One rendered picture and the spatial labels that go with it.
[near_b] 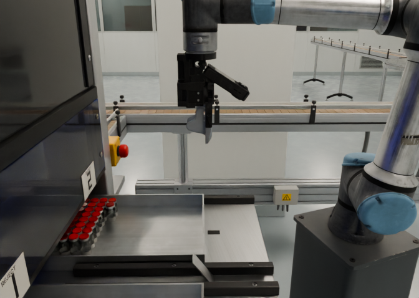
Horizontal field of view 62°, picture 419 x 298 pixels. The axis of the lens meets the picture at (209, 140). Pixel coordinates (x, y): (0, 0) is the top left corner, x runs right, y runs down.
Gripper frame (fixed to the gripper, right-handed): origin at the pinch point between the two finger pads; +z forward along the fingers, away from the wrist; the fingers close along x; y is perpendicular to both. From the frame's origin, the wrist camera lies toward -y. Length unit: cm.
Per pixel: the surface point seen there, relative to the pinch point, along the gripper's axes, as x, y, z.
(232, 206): -5.1, -6.3, 21.6
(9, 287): 41, 27, 7
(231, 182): -87, -13, 55
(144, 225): 4.1, 16.3, 21.4
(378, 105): -85, -83, 13
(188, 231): 7.0, 5.2, 21.4
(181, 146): -86, 13, 34
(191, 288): 28.4, 3.7, 18.9
